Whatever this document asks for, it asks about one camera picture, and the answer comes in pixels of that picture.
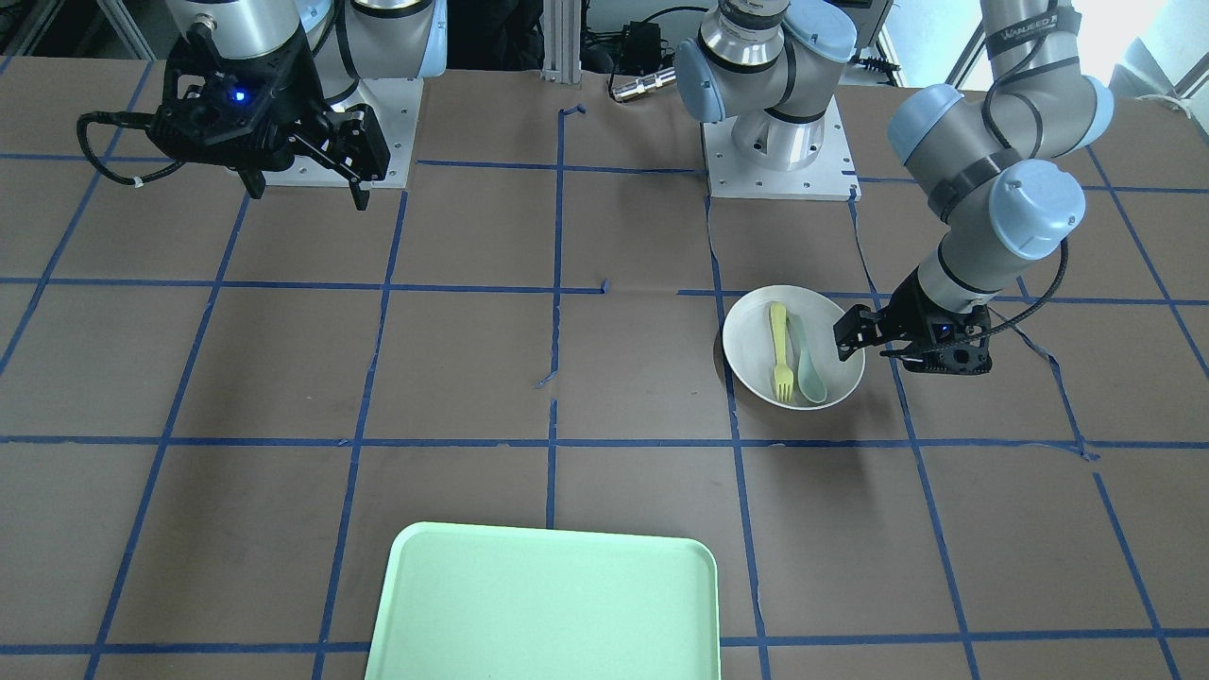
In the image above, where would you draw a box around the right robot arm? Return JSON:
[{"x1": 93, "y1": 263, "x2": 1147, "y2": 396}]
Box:
[{"x1": 147, "y1": 1, "x2": 449, "y2": 211}]

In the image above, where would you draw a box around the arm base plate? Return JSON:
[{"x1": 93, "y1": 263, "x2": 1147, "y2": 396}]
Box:
[
  {"x1": 701, "y1": 99, "x2": 862, "y2": 202},
  {"x1": 261, "y1": 77, "x2": 426, "y2": 188}
]

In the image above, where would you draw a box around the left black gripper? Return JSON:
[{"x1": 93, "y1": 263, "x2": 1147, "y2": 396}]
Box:
[{"x1": 833, "y1": 271, "x2": 993, "y2": 376}]

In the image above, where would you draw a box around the cream round plate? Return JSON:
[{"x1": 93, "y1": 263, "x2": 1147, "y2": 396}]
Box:
[{"x1": 723, "y1": 284, "x2": 864, "y2": 413}]

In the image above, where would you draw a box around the pale green plastic spoon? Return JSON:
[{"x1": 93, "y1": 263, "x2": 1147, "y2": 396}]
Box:
[{"x1": 789, "y1": 313, "x2": 828, "y2": 404}]

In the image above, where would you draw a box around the aluminium frame post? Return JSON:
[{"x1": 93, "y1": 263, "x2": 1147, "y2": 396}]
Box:
[{"x1": 540, "y1": 0, "x2": 584, "y2": 87}]

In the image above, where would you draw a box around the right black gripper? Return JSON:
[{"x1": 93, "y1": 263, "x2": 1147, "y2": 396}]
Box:
[{"x1": 147, "y1": 27, "x2": 391, "y2": 212}]

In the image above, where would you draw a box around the light green tray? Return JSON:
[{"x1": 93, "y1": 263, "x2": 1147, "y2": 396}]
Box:
[{"x1": 366, "y1": 521, "x2": 723, "y2": 679}]

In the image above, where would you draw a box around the black power adapter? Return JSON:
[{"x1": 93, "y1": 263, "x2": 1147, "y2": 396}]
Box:
[{"x1": 619, "y1": 21, "x2": 663, "y2": 70}]

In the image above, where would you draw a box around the yellow plastic fork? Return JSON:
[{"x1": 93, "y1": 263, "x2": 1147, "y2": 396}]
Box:
[{"x1": 769, "y1": 301, "x2": 797, "y2": 404}]

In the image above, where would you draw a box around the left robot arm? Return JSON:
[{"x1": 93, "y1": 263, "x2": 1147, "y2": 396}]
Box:
[{"x1": 673, "y1": 1, "x2": 1115, "y2": 375}]

